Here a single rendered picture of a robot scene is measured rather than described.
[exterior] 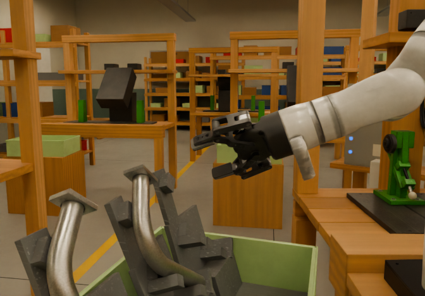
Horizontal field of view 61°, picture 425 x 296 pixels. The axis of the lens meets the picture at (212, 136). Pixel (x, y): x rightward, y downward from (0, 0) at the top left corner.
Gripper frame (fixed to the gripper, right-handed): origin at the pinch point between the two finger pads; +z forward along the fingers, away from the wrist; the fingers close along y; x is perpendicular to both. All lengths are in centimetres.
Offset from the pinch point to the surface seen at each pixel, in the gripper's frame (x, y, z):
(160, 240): 4.5, -14.1, 16.1
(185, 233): 0.6, -21.3, 13.7
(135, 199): 4.0, 0.9, 12.9
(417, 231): -6, -74, -41
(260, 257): 2.0, -40.8, 2.3
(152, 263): 13.2, -4.5, 12.8
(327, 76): -544, -535, -127
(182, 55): -910, -594, 222
